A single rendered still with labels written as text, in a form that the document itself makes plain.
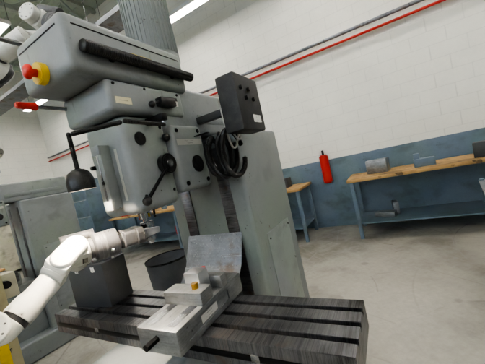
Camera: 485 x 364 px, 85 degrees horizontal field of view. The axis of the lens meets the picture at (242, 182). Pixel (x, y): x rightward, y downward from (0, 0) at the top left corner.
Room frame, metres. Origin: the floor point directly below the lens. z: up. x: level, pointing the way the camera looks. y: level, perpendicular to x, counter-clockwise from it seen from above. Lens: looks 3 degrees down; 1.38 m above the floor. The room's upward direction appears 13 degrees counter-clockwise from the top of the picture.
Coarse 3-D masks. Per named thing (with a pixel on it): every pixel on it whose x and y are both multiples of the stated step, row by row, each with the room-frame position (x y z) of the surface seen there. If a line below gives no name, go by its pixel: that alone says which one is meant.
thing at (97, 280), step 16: (80, 272) 1.13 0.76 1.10; (96, 272) 1.09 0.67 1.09; (112, 272) 1.12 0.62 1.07; (80, 288) 1.14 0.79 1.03; (96, 288) 1.10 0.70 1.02; (112, 288) 1.10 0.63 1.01; (128, 288) 1.17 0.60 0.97; (80, 304) 1.15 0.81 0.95; (96, 304) 1.11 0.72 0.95; (112, 304) 1.08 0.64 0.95
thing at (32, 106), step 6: (18, 102) 0.78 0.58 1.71; (24, 102) 0.80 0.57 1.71; (18, 108) 0.79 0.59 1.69; (24, 108) 0.80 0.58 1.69; (30, 108) 0.81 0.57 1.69; (36, 108) 0.82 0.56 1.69; (42, 108) 0.84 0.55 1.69; (48, 108) 0.85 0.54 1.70; (54, 108) 0.87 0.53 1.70; (60, 108) 0.88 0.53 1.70; (66, 108) 0.90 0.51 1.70
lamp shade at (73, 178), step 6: (78, 168) 0.76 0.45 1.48; (72, 174) 0.74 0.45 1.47; (78, 174) 0.74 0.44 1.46; (84, 174) 0.75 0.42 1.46; (90, 174) 0.77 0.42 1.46; (66, 180) 0.74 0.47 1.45; (72, 180) 0.73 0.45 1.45; (78, 180) 0.73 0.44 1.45; (84, 180) 0.74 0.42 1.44; (90, 180) 0.76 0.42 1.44; (66, 186) 0.74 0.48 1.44; (72, 186) 0.73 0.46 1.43; (78, 186) 0.73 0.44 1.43; (84, 186) 0.74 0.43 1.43; (90, 186) 0.75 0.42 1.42; (96, 186) 0.78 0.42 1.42; (72, 192) 0.77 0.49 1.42
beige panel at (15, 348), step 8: (0, 280) 1.88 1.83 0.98; (0, 288) 1.87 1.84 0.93; (0, 296) 1.86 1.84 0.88; (0, 304) 1.85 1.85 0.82; (8, 304) 1.88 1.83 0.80; (8, 344) 1.83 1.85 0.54; (16, 344) 1.87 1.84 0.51; (0, 352) 1.79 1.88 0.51; (8, 352) 1.82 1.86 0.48; (16, 352) 1.86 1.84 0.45; (0, 360) 1.78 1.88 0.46; (8, 360) 1.81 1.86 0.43; (16, 360) 1.85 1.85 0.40
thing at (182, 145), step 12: (168, 132) 1.00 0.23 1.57; (180, 132) 1.04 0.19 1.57; (192, 132) 1.10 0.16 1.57; (168, 144) 1.00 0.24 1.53; (180, 144) 1.02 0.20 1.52; (192, 144) 1.09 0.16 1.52; (180, 156) 1.01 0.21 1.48; (192, 156) 1.07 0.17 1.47; (180, 168) 1.00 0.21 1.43; (192, 168) 1.06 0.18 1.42; (204, 168) 1.12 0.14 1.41; (180, 180) 1.00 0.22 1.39; (192, 180) 1.04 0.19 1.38; (204, 180) 1.11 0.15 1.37; (180, 192) 1.02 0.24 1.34
